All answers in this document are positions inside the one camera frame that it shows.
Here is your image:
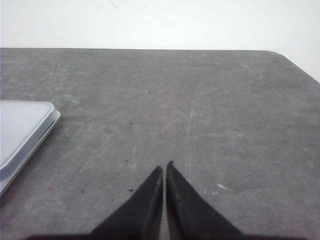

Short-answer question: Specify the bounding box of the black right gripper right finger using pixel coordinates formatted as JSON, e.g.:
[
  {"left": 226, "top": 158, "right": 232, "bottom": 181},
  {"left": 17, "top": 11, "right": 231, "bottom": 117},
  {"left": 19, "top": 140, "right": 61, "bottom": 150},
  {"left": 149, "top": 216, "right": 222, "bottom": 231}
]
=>
[{"left": 166, "top": 161, "right": 244, "bottom": 240}]

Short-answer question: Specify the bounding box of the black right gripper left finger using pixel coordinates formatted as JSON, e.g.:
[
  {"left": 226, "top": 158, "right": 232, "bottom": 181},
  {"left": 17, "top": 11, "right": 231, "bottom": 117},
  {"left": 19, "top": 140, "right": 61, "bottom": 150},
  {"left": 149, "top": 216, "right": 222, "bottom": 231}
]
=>
[{"left": 90, "top": 166, "right": 164, "bottom": 240}]

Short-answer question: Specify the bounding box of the silver digital kitchen scale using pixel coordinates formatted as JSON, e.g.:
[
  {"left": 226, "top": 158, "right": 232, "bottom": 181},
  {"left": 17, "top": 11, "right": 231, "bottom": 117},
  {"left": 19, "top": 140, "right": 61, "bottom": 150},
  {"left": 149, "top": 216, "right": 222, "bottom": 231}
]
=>
[{"left": 0, "top": 100, "right": 61, "bottom": 196}]

